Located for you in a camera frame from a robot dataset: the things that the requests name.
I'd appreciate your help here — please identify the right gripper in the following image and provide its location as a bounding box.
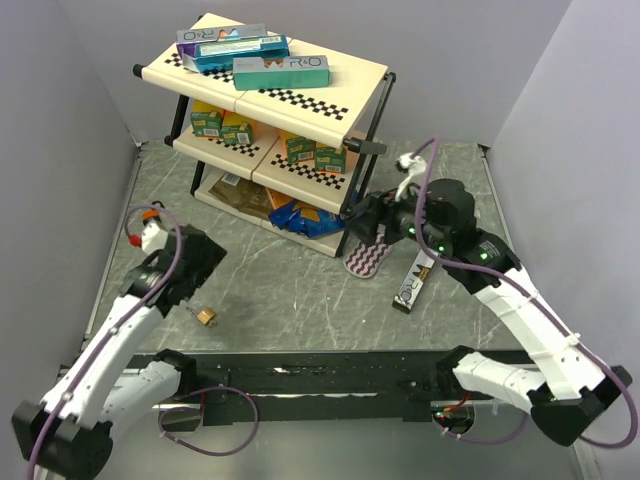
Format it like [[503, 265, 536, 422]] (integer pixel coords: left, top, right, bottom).
[[346, 180, 450, 253]]

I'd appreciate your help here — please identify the short brass padlock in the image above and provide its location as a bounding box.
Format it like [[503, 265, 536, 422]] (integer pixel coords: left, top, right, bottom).
[[186, 306, 217, 327]]

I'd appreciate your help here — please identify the orange black padlock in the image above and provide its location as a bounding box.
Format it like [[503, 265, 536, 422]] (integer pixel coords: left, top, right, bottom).
[[142, 200, 164, 225]]

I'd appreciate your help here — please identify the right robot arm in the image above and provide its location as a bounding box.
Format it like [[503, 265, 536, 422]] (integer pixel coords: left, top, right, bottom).
[[346, 179, 632, 446]]

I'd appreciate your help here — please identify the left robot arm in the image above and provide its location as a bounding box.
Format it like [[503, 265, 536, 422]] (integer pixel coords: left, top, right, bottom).
[[11, 225, 227, 479]]

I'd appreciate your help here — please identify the purple wavy sponge pad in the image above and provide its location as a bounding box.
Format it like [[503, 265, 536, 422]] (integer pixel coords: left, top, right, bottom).
[[343, 227, 393, 279]]

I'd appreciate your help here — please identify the black R&O box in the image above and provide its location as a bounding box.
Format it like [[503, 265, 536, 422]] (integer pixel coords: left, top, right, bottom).
[[391, 251, 434, 314]]

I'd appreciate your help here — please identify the brown flat packet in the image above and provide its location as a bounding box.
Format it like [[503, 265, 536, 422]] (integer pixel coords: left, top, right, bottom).
[[209, 173, 273, 220]]

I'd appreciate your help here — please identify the green carton right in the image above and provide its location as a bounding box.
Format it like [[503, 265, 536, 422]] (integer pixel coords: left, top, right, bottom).
[[314, 144, 347, 174]]

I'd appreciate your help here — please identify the green carton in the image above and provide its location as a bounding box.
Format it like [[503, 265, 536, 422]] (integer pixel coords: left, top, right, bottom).
[[283, 135, 316, 164], [219, 111, 254, 145], [190, 100, 225, 138], [314, 144, 347, 174]]

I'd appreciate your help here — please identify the blue snack bag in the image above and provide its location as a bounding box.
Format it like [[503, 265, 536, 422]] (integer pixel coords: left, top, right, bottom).
[[268, 197, 346, 239]]

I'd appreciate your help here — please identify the beige three-tier shelf rack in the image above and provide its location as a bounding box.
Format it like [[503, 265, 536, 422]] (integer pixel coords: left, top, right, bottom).
[[131, 12, 397, 259]]

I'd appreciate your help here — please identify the green carton far left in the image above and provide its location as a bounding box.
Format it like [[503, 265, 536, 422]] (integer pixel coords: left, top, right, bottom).
[[190, 100, 225, 138]]

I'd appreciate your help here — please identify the teal R&O box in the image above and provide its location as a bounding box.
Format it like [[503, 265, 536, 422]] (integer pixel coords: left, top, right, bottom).
[[232, 55, 330, 91]]

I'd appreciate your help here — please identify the blue toothpaste box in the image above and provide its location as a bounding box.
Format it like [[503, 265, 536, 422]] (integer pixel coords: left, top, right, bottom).
[[177, 35, 290, 73]]

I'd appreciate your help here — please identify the purple R&O box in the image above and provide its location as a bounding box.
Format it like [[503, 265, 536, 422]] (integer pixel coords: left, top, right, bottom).
[[176, 24, 267, 56]]

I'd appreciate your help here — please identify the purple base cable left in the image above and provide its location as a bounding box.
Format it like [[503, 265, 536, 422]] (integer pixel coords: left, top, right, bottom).
[[158, 385, 261, 457]]

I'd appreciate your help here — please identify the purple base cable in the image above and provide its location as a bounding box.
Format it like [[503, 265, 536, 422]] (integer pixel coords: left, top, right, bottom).
[[432, 409, 529, 447], [158, 385, 261, 457]]

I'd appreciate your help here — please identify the black base frame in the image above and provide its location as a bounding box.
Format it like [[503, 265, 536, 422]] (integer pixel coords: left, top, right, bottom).
[[192, 346, 468, 426]]

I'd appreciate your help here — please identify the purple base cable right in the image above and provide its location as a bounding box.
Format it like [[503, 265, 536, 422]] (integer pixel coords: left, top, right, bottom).
[[432, 409, 529, 447]]

